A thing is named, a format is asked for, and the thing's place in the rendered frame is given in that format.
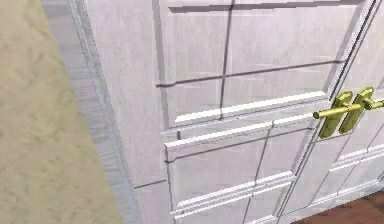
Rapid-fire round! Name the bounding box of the white panelled room door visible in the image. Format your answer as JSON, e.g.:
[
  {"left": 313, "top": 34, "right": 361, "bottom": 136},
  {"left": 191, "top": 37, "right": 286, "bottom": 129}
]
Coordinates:
[
  {"left": 278, "top": 0, "right": 384, "bottom": 224},
  {"left": 68, "top": 0, "right": 383, "bottom": 224}
]

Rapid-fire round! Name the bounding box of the brass door handle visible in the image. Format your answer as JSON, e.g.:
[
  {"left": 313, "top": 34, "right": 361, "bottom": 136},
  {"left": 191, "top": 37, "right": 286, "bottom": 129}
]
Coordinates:
[
  {"left": 312, "top": 91, "right": 362, "bottom": 140},
  {"left": 338, "top": 87, "right": 384, "bottom": 135}
]

